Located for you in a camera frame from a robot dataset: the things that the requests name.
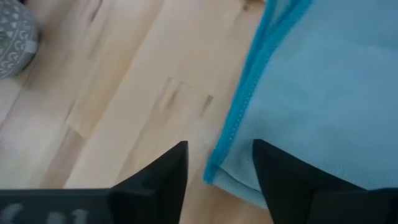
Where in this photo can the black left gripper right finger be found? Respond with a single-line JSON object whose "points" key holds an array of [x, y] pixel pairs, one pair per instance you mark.
{"points": [[311, 205]]}

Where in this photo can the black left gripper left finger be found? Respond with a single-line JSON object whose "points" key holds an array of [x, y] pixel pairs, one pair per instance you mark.
{"points": [[93, 207]]}

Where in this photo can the blue microfiber towel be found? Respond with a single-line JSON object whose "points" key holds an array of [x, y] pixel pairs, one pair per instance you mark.
{"points": [[326, 93]]}

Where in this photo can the artificial plant in patterned pot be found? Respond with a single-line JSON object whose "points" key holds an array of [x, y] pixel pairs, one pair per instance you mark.
{"points": [[14, 40]]}

